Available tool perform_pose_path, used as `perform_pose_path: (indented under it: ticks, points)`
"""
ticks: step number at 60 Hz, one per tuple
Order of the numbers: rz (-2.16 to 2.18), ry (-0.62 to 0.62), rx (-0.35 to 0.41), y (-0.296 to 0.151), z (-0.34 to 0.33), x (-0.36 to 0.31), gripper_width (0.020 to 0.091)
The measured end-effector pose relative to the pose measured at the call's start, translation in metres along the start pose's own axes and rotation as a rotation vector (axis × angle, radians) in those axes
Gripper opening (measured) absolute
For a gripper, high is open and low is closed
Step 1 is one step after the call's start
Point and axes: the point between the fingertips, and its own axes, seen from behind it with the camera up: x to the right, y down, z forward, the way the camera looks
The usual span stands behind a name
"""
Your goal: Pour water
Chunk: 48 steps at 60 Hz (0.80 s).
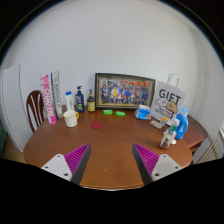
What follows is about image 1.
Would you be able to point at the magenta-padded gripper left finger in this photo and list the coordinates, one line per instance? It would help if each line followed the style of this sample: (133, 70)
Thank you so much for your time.
(78, 158)

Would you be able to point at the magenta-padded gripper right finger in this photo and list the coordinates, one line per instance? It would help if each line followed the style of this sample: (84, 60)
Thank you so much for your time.
(146, 158)

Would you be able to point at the clear green-labelled drink bottle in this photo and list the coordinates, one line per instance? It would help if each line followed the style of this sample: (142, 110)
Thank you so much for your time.
(167, 138)

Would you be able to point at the white remote control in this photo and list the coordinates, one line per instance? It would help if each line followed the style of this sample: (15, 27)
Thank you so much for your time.
(174, 142)

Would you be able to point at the small snack packet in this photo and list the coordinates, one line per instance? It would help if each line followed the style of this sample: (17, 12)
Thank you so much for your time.
(156, 124)

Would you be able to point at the flat round red coaster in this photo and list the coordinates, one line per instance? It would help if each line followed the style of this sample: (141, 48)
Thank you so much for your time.
(96, 125)

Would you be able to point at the white yellow-rimmed mug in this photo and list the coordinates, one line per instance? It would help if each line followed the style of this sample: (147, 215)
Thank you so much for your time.
(70, 119)

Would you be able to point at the blue tissue pack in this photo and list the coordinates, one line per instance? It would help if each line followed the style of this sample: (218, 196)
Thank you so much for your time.
(143, 113)

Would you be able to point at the blue detergent bottle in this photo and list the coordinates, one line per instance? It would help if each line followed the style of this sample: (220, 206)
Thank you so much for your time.
(182, 126)

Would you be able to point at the small green packet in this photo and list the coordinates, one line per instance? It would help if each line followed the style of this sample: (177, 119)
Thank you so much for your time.
(120, 113)
(107, 112)

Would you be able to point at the dark bottle with yellow label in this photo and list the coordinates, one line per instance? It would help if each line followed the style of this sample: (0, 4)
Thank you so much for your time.
(91, 104)

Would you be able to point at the dark blue pump bottle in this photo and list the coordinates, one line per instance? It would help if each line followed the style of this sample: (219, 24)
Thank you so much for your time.
(79, 101)

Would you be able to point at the white bottle with blue cap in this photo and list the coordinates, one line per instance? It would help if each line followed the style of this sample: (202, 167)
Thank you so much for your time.
(69, 102)

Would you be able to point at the white paper gift bag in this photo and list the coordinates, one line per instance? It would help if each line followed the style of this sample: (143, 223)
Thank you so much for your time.
(168, 98)

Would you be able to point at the white radiator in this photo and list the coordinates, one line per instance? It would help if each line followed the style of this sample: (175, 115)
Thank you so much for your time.
(211, 151)

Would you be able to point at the tall pink tube box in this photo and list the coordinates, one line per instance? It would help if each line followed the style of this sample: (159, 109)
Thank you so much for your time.
(48, 100)

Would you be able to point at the brown wooden chair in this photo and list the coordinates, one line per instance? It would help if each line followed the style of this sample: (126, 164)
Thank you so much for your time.
(34, 108)

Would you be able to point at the tall white green tube box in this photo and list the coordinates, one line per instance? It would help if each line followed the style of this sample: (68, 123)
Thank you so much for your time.
(57, 95)

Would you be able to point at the framed group photo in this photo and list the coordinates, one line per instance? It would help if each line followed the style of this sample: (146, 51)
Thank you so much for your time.
(124, 90)

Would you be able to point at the white door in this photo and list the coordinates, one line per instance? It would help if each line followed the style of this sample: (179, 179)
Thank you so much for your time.
(11, 106)

